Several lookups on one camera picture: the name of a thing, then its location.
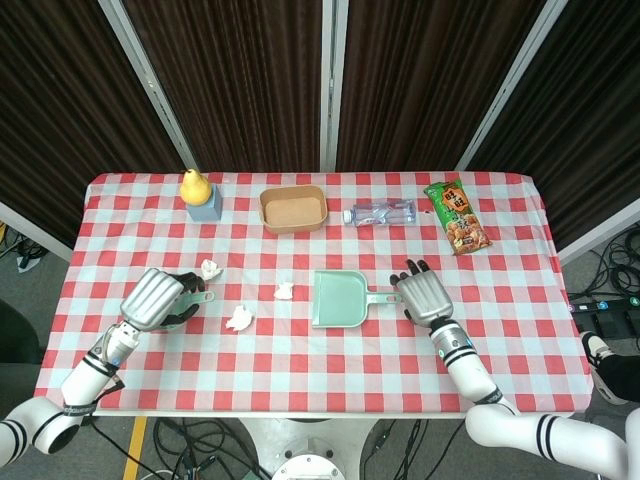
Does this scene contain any green hand broom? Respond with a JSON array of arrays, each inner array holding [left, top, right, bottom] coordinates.
[[162, 289, 216, 331]]

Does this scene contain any black floor cable bundle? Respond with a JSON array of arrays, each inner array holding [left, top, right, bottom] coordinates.
[[569, 229, 640, 301], [149, 417, 271, 480]]

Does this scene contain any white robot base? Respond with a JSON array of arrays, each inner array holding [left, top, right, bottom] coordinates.
[[239, 417, 386, 480]]

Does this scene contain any green snack bag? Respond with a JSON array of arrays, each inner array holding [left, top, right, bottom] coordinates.
[[423, 181, 495, 256]]

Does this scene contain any red white checkered tablecloth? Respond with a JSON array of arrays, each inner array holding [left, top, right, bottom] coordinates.
[[33, 171, 596, 414]]

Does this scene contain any white partition frame post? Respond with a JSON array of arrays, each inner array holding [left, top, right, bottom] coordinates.
[[97, 0, 201, 174], [454, 0, 559, 171], [319, 0, 350, 172]]

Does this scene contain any black white sneaker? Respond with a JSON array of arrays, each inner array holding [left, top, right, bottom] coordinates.
[[579, 329, 631, 406]]

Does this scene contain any clear plastic water bottle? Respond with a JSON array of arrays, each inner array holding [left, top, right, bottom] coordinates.
[[342, 198, 418, 227]]

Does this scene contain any yellow pear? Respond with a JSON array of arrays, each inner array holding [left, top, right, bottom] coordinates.
[[180, 168, 209, 206]]

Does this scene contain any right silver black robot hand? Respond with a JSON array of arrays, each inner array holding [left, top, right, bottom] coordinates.
[[389, 258, 455, 331]]

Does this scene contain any white partition base rail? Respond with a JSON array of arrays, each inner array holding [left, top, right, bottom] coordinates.
[[557, 219, 640, 266], [0, 199, 75, 264]]

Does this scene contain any brown paper bowl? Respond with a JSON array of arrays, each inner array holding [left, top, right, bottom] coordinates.
[[257, 184, 329, 235]]

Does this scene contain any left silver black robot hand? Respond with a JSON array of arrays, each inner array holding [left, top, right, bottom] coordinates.
[[119, 267, 207, 333]]

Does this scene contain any dark brown partition panel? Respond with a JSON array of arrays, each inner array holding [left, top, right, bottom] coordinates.
[[335, 0, 536, 174], [122, 0, 326, 174], [0, 0, 189, 249], [467, 0, 640, 251]]

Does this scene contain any green dustpan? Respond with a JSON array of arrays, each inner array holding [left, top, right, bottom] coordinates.
[[311, 270, 404, 331]]

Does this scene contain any blue-grey cube block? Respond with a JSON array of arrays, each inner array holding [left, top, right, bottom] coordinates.
[[187, 183, 224, 222]]

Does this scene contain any black trouser leg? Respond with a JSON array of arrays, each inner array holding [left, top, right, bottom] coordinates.
[[597, 349, 640, 401]]

